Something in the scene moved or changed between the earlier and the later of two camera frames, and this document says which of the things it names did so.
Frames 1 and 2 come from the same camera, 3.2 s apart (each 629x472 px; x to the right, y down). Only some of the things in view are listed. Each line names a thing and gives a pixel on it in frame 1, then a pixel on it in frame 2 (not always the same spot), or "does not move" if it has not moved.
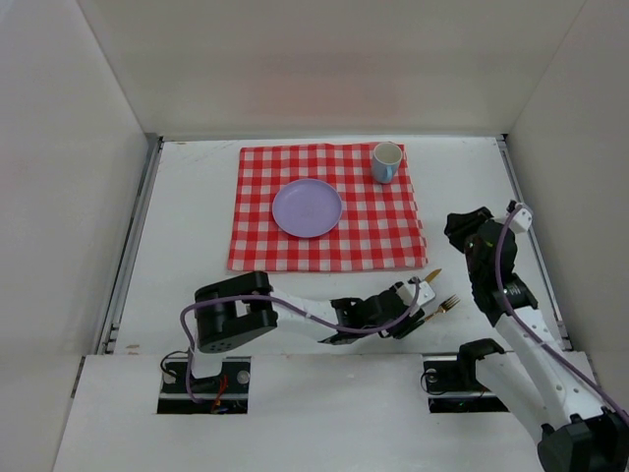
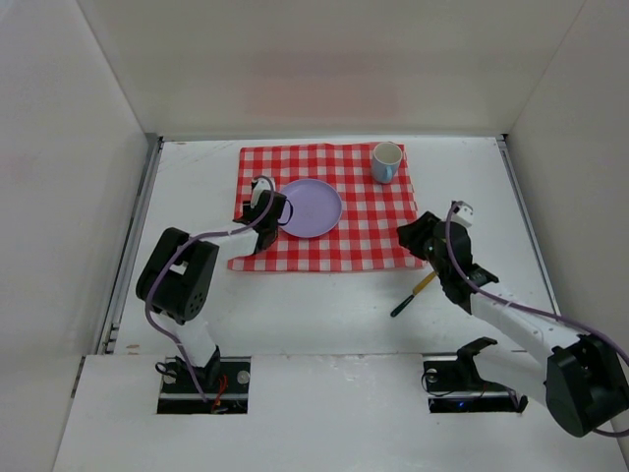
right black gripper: x=469 y=224 to x=419 y=235
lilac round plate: x=306 y=207 does not move
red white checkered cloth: x=377 y=228 does not move
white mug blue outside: x=386 y=157 does not move
